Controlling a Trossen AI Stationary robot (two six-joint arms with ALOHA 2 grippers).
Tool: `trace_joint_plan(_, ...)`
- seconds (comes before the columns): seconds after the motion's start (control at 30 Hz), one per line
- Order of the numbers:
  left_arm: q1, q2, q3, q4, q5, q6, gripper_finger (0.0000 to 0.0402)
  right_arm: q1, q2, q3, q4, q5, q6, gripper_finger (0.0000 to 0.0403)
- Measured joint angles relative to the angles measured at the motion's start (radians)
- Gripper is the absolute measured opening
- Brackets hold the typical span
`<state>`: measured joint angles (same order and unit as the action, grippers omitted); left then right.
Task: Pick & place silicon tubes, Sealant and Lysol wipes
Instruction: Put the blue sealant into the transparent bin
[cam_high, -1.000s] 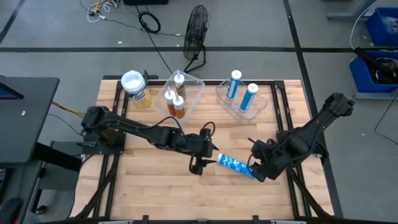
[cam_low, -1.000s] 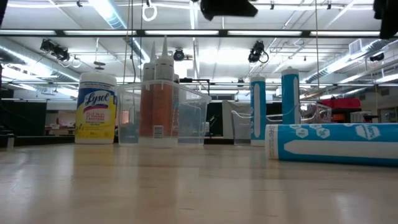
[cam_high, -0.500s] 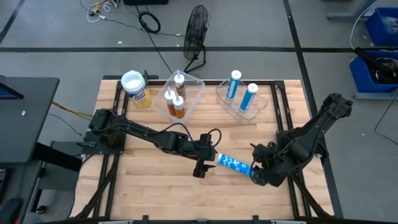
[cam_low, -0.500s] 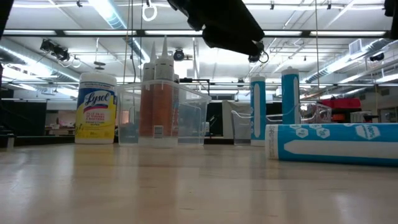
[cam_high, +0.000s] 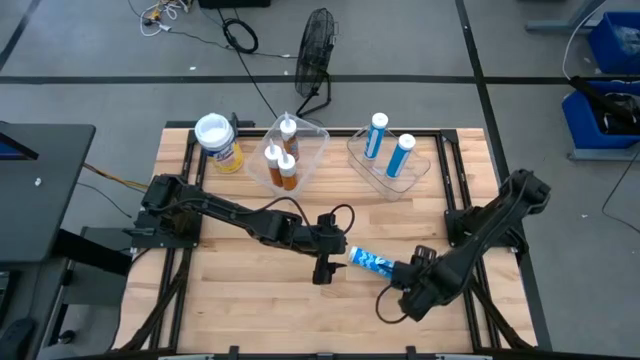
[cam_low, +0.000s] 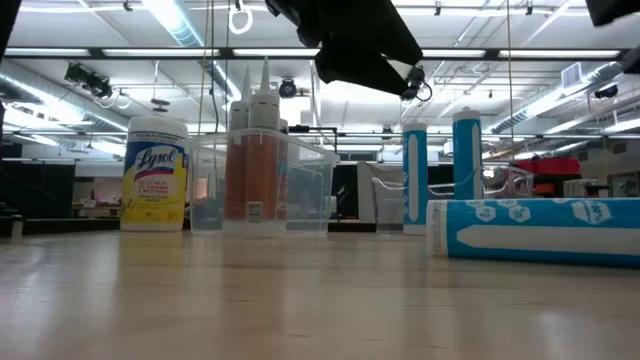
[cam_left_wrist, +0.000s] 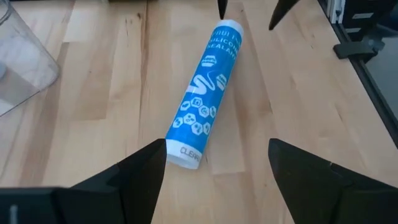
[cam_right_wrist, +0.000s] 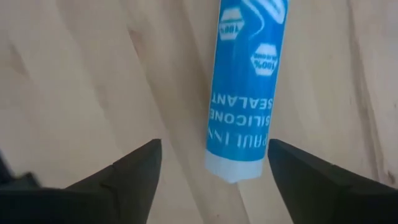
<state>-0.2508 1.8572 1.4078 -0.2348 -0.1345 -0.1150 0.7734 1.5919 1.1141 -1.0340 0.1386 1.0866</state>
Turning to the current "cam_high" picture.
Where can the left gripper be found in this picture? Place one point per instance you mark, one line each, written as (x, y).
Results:
(315, 241)

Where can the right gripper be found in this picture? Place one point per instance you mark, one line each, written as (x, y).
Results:
(435, 285)

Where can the blue white silicone tube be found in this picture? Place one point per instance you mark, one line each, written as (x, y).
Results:
(376, 137)
(370, 261)
(400, 157)

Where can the orange white sealant bottle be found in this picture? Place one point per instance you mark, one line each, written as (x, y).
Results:
(273, 165)
(288, 175)
(289, 137)

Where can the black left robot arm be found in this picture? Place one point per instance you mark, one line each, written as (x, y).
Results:
(225, 212)

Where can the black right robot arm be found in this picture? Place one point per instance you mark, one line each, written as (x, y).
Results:
(495, 220)

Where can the Lysol wipes canister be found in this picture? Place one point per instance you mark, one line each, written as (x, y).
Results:
(217, 142)

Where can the clear plastic bin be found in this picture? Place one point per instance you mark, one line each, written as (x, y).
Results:
(415, 175)
(312, 150)

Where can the black floor fan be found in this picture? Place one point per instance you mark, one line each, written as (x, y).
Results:
(315, 50)

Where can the blue plastic bin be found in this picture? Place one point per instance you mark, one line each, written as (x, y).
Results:
(580, 125)
(607, 50)

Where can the dark grey side desk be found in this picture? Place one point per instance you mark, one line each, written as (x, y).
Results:
(45, 200)

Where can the blue storage bins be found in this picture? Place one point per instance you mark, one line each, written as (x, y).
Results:
(555, 26)

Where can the blue screen monitor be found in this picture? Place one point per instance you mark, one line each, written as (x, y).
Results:
(10, 150)

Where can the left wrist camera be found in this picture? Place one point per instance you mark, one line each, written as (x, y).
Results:
(327, 222)

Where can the black aluminium table frame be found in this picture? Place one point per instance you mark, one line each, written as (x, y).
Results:
(340, 132)

